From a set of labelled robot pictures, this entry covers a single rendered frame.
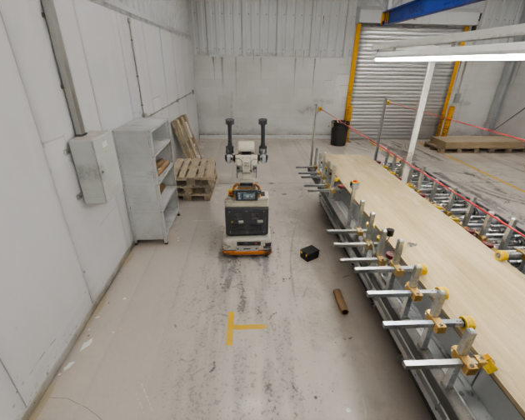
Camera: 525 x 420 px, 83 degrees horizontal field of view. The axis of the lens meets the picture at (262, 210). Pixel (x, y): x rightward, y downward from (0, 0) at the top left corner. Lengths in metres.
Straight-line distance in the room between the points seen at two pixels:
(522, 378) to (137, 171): 3.78
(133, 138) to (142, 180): 0.52
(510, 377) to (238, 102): 9.15
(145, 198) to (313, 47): 7.45
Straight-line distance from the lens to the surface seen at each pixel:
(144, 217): 4.22
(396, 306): 2.47
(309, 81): 10.11
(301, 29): 10.11
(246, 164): 3.77
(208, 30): 10.00
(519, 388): 2.05
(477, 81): 12.31
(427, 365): 1.82
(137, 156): 3.91
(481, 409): 2.25
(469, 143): 10.52
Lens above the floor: 2.27
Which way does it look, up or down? 26 degrees down
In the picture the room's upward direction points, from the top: 1 degrees clockwise
